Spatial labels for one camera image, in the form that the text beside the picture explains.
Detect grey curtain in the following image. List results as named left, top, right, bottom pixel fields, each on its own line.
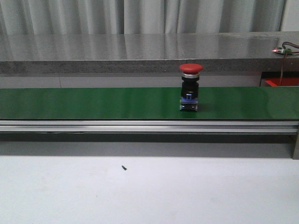
left=0, top=0, right=286, bottom=35

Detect green conveyor belt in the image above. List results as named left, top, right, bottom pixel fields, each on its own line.
left=0, top=87, right=299, bottom=120

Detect grey stone counter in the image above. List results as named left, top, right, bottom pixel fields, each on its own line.
left=0, top=31, right=299, bottom=74

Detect red plastic bin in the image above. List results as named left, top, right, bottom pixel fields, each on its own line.
left=263, top=77, right=299, bottom=87

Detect aluminium conveyor side rail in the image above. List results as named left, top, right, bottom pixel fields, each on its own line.
left=0, top=120, right=299, bottom=134

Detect small green circuit board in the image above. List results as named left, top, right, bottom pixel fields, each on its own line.
left=272, top=47, right=292, bottom=55

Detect red and black wires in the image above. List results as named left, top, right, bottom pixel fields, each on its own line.
left=279, top=42, right=299, bottom=87

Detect grey conveyor support leg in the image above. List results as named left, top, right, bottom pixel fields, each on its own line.
left=292, top=131, right=299, bottom=160

